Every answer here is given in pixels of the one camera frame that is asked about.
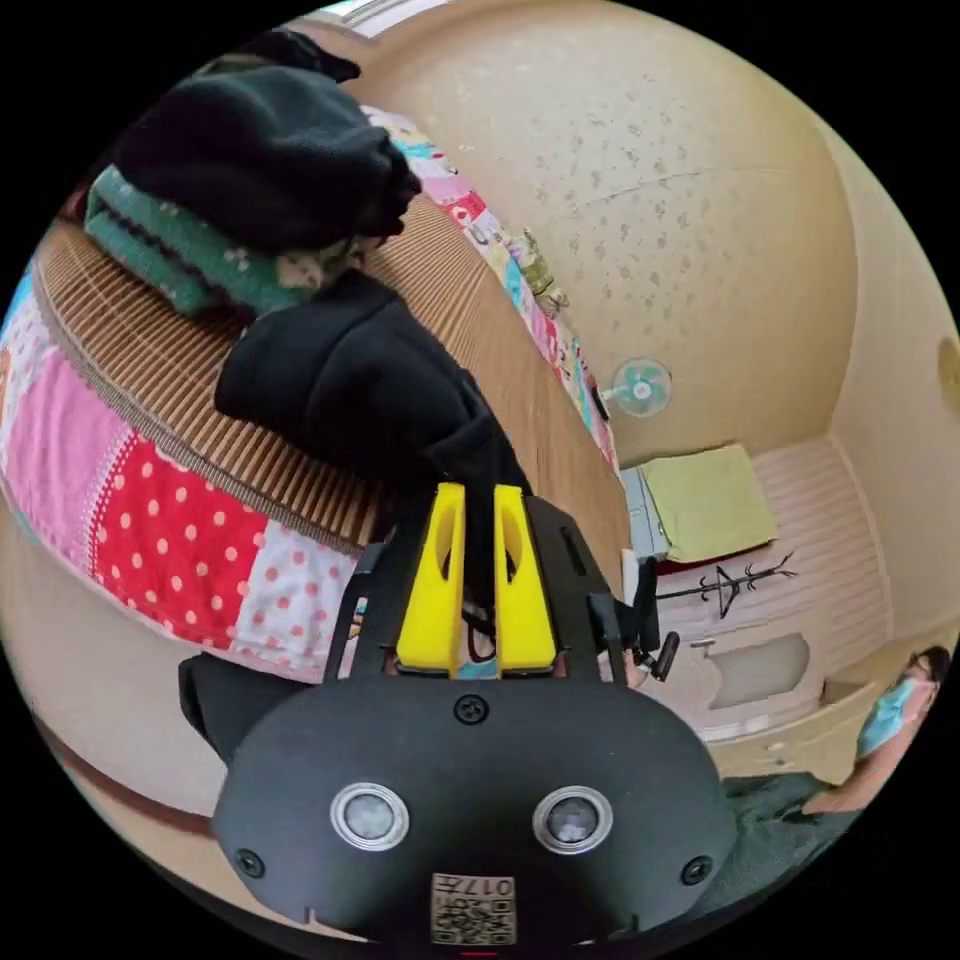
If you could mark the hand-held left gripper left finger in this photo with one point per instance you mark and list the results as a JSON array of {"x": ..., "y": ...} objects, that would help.
[{"x": 433, "y": 600}]

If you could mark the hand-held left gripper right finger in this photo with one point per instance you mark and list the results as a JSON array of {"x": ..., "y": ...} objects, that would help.
[{"x": 525, "y": 607}]

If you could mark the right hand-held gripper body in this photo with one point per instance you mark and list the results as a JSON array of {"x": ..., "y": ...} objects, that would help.
[{"x": 646, "y": 607}]

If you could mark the black pants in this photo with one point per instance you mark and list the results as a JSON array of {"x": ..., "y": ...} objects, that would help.
[{"x": 360, "y": 390}]

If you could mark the black coat stand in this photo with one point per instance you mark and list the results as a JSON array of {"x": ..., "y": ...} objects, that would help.
[{"x": 724, "y": 589}]

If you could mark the cabinet with yellow-green cover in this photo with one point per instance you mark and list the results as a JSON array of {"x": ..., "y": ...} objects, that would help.
[{"x": 709, "y": 502}]

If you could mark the green electric fan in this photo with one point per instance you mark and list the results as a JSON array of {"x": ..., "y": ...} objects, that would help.
[{"x": 641, "y": 387}]

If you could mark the person's body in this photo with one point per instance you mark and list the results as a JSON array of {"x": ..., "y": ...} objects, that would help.
[{"x": 892, "y": 720}]

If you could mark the bed with mat and quilt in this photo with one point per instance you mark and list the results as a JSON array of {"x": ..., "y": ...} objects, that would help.
[{"x": 150, "y": 360}]

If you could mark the pile of clothes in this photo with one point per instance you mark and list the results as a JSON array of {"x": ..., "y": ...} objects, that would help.
[{"x": 255, "y": 150}]

